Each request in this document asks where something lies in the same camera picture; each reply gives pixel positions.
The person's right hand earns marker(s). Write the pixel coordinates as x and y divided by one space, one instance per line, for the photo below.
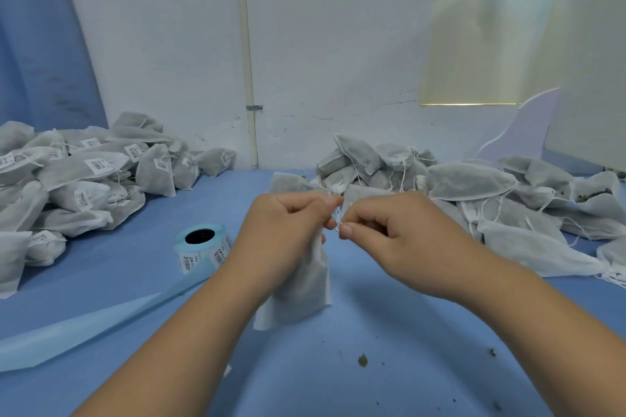
416 241

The person's left hand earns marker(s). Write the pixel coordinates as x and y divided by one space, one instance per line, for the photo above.
279 241

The white drawstring pouch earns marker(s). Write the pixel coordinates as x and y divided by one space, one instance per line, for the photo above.
298 290

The pile of unlabelled herb bags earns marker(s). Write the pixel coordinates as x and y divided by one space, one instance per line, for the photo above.
479 202

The blue label roll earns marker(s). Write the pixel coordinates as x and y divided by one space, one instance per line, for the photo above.
201 248

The pile of labelled herb bags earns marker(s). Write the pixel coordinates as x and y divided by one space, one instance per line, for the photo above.
83 192

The person's right forearm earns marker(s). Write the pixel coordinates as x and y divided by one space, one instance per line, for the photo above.
562 339

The person's left forearm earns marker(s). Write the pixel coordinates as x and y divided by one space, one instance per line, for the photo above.
161 363

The dried herb crumb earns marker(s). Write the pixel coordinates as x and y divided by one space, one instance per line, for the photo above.
363 360

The grey pipe clamp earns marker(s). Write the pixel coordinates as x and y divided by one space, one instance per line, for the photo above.
254 107

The white curved board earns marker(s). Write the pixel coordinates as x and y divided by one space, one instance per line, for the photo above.
523 128

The large beige panel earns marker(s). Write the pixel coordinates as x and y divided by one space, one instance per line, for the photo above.
592 50

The blue curtain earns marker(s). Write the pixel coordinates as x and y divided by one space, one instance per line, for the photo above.
39 36

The white wall pipe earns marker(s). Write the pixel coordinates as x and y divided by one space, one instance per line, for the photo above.
246 40

